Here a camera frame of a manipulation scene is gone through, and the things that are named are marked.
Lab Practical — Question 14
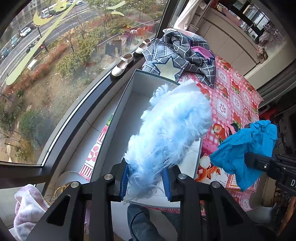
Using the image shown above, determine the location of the white shoe far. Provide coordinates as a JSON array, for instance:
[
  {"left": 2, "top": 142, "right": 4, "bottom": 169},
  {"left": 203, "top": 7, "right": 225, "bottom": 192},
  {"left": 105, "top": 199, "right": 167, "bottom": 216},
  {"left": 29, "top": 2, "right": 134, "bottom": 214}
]
[{"left": 135, "top": 38, "right": 151, "bottom": 55}]

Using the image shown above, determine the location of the grey open cardboard box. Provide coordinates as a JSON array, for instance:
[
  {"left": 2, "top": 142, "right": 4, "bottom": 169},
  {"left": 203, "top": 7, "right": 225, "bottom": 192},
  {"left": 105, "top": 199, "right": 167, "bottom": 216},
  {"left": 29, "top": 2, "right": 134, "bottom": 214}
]
[{"left": 90, "top": 69, "right": 202, "bottom": 213}]

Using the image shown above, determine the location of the pink strawberry paw tablecloth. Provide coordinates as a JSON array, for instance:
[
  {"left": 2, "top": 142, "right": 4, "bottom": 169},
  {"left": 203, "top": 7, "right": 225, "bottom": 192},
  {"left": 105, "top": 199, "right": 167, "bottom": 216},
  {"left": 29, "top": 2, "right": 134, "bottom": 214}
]
[{"left": 80, "top": 57, "right": 262, "bottom": 211}]

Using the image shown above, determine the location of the light blue fluffy cloth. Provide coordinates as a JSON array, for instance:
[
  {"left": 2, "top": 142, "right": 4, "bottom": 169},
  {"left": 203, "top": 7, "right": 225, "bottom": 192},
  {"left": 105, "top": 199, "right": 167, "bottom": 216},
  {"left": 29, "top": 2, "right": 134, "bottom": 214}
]
[{"left": 123, "top": 80, "right": 212, "bottom": 200}]

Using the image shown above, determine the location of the pink white fluffy towel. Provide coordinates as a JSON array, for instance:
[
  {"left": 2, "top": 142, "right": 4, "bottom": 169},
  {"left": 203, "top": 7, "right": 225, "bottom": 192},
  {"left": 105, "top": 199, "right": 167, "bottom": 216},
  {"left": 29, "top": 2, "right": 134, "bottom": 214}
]
[{"left": 14, "top": 184, "right": 50, "bottom": 240}]

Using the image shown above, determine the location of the white shoe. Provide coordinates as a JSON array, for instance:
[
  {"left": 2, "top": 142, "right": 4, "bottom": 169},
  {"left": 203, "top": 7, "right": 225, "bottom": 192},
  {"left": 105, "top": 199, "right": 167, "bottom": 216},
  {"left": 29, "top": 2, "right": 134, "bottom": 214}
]
[
  {"left": 135, "top": 38, "right": 151, "bottom": 55},
  {"left": 111, "top": 53, "right": 133, "bottom": 78}
]

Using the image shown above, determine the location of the navy plaid folded garment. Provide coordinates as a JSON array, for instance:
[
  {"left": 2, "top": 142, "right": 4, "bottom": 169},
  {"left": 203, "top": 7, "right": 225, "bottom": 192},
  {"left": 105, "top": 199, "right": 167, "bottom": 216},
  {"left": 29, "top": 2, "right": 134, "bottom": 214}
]
[{"left": 142, "top": 29, "right": 216, "bottom": 88}]

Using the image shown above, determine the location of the white shoe near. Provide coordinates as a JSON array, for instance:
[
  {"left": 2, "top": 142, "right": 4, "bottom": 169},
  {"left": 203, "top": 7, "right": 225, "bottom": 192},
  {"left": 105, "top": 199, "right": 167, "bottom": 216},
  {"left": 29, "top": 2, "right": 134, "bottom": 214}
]
[{"left": 111, "top": 53, "right": 133, "bottom": 78}]

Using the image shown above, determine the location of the small dark striped sock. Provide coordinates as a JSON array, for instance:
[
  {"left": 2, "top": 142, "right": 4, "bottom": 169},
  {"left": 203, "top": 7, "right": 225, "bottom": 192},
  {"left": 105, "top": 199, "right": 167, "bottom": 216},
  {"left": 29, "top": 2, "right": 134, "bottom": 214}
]
[{"left": 228, "top": 123, "right": 240, "bottom": 136}]

